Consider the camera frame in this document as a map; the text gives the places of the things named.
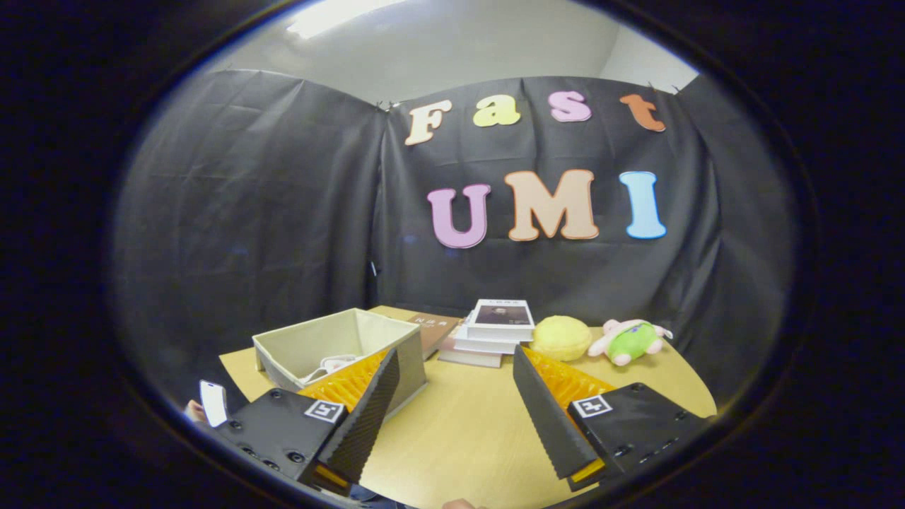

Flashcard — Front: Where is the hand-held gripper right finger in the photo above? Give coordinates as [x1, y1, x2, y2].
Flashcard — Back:
[512, 344, 709, 493]

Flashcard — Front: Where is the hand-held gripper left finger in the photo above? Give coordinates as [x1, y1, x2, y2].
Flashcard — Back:
[212, 346, 401, 497]

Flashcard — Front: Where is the grey fabric storage box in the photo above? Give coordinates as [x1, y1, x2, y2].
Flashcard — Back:
[252, 308, 428, 418]

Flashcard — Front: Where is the small white rounded card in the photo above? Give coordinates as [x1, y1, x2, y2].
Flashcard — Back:
[199, 380, 229, 428]

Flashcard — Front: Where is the green and pink plush toy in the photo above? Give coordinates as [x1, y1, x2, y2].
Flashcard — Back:
[588, 318, 675, 367]

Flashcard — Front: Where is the yellow plush ball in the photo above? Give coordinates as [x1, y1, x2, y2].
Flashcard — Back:
[530, 315, 594, 363]

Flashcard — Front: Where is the white book with portrait cover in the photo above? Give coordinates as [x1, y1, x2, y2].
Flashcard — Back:
[466, 298, 537, 343]

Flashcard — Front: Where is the grey-edged white book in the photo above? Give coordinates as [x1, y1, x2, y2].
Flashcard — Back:
[438, 345, 504, 369]

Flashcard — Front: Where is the brown book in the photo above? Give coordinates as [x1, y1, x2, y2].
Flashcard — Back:
[407, 313, 462, 361]

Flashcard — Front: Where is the black backdrop cloth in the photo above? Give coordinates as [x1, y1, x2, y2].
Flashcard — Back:
[113, 69, 798, 412]

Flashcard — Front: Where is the ceiling light panel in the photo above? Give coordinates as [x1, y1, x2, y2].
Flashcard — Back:
[286, 0, 412, 40]

